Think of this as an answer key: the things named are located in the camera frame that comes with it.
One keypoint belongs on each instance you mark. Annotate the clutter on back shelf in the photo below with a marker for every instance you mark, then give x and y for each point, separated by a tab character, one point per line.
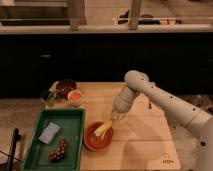
145	19

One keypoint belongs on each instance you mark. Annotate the green plastic tray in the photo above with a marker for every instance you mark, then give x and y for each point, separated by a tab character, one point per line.
71	123

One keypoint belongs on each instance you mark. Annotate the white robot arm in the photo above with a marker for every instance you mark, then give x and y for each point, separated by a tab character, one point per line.
196	120

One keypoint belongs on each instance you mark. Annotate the black stand pole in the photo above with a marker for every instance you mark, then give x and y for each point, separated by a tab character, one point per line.
15	138

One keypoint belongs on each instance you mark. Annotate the wooden post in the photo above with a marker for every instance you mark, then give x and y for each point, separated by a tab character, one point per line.
134	14
76	13

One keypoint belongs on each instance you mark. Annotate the dark maroon bowl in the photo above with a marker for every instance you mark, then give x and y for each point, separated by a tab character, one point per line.
65	86

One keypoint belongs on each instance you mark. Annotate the wooden post left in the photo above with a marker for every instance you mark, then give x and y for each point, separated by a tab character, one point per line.
76	13

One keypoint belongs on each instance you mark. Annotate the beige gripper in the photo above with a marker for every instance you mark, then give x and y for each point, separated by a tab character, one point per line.
116	116

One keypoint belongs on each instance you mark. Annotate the red bowl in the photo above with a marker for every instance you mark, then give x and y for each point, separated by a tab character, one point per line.
97	143

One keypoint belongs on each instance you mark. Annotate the green vegetables dish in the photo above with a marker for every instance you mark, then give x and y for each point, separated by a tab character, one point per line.
49	98

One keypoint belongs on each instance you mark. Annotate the wooden post right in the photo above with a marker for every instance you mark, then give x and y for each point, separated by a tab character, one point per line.
134	14

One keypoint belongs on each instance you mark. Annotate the small orange-filled white cup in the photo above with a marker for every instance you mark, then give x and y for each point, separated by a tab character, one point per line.
75	98

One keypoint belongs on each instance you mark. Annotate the dark red grape bunch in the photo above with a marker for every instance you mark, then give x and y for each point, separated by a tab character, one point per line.
59	153

